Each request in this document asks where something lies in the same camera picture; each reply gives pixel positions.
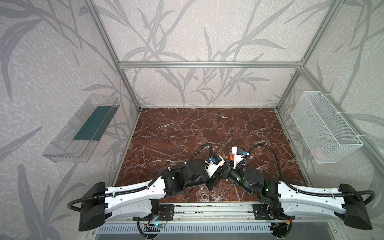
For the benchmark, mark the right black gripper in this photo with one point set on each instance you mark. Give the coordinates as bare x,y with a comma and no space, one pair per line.
227,170

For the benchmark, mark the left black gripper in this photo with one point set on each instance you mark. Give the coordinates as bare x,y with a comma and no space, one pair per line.
214,179

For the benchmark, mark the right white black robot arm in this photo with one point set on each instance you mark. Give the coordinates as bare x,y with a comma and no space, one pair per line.
278,201

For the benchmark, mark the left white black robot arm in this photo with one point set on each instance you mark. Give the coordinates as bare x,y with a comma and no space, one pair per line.
100,203

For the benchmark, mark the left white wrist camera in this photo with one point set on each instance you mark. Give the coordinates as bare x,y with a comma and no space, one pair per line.
213,164

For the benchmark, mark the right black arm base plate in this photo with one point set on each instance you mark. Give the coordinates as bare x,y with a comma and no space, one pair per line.
268,212

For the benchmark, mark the aluminium frame rail front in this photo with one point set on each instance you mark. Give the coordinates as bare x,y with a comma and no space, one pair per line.
201,211

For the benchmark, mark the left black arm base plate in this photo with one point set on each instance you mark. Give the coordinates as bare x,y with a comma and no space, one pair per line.
163,212

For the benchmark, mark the white wire mesh basket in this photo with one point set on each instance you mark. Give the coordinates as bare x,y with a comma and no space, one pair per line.
326,132

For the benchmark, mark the clear plastic wall bin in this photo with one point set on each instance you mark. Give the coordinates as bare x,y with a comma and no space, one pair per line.
79,138

